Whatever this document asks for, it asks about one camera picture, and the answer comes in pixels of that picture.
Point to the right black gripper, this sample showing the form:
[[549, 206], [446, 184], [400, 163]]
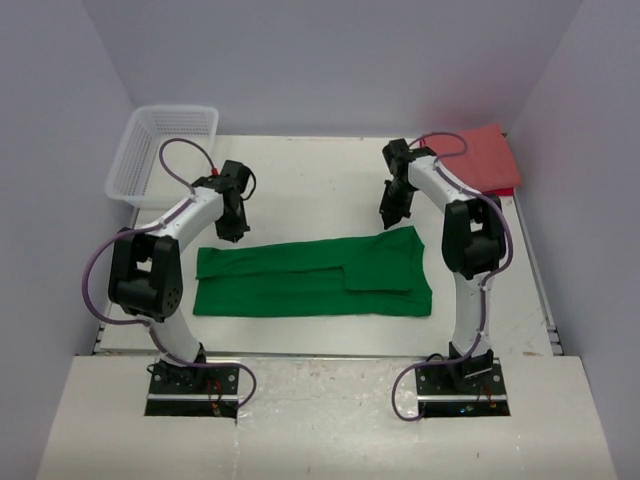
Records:
[[393, 214]]

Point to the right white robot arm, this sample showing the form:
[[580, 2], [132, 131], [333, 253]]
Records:
[[476, 243]]

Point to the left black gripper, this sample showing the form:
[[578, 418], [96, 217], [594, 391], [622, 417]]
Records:
[[233, 233]]

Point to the white plastic basket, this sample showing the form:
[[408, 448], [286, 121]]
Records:
[[136, 176]]

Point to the green t shirt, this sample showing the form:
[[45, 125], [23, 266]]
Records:
[[381, 275]]

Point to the folded pink t shirt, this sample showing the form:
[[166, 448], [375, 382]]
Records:
[[488, 163]]

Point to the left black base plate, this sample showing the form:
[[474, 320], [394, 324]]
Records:
[[192, 392]]

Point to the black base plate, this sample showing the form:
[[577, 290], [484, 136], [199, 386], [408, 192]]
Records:
[[192, 392], [440, 395]]

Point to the folded red t shirt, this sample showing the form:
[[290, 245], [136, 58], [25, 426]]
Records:
[[502, 192]]

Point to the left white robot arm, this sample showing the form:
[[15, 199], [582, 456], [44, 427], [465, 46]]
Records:
[[146, 278]]

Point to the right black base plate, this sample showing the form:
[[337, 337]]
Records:
[[440, 395]]

